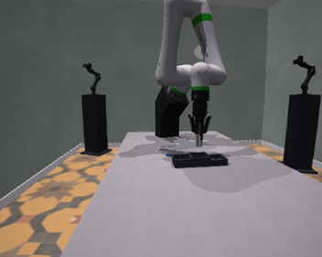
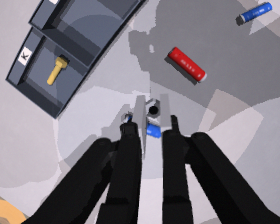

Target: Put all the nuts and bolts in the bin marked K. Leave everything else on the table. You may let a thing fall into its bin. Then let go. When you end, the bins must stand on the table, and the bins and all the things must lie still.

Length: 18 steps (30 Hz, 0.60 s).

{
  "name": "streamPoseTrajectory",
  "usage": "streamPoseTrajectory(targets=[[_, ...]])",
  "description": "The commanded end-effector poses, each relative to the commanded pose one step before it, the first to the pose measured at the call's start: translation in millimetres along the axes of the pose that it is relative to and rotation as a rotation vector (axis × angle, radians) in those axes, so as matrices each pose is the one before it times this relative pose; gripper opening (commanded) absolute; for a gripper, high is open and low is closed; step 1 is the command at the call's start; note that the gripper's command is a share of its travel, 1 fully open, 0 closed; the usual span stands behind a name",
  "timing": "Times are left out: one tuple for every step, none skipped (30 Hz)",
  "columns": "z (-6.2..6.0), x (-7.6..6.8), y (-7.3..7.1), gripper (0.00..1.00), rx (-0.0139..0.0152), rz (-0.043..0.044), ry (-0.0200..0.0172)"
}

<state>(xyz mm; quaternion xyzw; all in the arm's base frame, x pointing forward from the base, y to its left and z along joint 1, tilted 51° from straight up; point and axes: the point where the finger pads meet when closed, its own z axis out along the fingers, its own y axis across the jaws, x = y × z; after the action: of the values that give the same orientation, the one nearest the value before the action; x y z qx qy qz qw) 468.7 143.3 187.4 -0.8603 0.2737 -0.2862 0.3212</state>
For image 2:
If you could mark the dark grey rack of three bins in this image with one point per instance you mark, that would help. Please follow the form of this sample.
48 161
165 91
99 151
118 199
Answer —
80 28

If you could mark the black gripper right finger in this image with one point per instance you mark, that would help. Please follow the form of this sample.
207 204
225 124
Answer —
231 197

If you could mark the blue battery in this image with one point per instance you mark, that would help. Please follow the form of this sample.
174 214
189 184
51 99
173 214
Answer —
152 130
253 13

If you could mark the silver hex nut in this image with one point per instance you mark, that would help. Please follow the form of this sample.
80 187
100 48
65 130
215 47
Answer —
153 108

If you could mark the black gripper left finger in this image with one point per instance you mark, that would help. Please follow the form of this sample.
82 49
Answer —
74 198

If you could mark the red battery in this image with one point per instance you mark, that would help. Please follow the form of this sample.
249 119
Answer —
187 64

